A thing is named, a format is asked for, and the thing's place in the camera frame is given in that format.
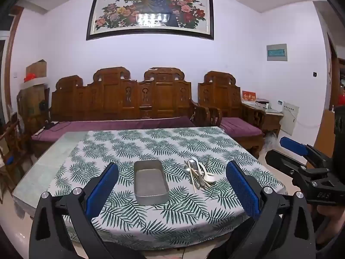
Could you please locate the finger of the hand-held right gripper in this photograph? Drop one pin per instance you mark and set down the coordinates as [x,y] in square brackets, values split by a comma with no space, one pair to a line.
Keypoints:
[292,144]
[280,162]

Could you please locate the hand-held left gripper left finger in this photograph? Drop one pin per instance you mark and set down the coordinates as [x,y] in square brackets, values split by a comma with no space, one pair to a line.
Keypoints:
[103,186]

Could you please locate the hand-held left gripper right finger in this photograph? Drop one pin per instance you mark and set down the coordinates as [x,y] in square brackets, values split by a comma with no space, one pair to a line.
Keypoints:
[242,191]

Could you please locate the metal fork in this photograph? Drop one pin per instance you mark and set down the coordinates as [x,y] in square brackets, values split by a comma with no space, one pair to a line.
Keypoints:
[199,180]

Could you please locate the rectangular metal tray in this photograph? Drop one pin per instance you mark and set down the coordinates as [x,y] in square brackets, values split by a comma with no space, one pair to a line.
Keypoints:
[151,183]

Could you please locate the light wooden chopstick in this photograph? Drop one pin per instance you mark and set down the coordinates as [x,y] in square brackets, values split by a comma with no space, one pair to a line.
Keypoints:
[194,176]
[193,182]

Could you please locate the person's right hand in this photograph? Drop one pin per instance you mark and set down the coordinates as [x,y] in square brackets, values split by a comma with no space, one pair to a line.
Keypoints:
[327,221]

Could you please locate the white plastic bag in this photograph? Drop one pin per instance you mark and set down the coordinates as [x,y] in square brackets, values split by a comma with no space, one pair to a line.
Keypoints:
[271,141]

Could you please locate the wooden side table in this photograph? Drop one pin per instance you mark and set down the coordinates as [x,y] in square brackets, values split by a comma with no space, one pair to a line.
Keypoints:
[271,121]

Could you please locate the small white box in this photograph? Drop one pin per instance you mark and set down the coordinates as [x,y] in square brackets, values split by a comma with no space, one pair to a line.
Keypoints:
[279,105]

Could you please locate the white device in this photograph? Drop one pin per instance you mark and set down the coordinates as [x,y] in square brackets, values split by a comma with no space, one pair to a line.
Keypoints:
[262,103]

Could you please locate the short purple seat cushion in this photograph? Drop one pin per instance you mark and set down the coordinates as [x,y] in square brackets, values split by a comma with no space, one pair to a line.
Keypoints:
[240,126]

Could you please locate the long purple seat cushion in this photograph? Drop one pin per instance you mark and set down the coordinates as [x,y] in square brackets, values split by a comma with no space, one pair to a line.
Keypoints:
[107,125]

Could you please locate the red gift box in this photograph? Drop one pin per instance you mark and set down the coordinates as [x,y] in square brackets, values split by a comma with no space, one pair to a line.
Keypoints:
[249,97]

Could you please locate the green leaf print tablecloth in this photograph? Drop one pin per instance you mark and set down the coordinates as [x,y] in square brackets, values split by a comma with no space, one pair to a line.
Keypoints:
[161,145]

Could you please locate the carved wooden armchair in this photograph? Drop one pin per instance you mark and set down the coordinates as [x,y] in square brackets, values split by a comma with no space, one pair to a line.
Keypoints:
[221,91]

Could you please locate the carved wooden sofa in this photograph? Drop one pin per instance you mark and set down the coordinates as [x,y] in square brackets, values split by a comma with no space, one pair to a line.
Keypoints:
[113,97]

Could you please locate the wooden chair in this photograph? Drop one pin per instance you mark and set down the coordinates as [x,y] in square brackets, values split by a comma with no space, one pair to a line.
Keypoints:
[13,145]

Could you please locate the wooden cabinet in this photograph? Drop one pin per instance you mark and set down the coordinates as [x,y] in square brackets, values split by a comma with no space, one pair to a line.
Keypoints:
[29,102]

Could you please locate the red item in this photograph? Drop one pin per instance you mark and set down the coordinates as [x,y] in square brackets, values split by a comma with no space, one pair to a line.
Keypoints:
[29,77]

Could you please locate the cardboard box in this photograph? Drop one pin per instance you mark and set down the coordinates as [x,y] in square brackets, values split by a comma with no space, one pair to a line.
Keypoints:
[36,68]

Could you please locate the framed peacock flower painting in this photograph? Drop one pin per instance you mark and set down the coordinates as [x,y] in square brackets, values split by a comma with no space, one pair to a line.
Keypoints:
[151,8]

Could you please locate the white wall cabinet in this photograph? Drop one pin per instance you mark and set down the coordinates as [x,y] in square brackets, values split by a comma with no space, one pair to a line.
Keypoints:
[289,118]

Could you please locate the grey wall electrical panel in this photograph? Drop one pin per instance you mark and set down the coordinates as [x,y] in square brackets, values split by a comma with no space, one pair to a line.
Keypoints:
[276,52]

